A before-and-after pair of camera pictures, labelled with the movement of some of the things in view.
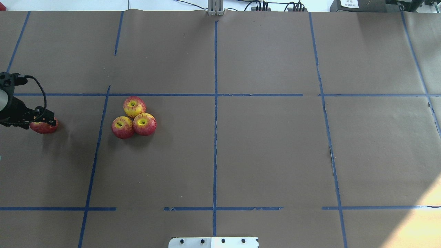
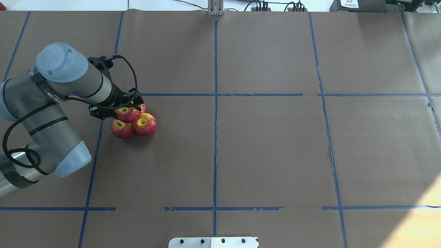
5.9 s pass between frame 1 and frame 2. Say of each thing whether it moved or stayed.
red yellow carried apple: moved
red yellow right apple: stayed
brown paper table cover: stayed
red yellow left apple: stayed
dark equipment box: stayed
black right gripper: moved
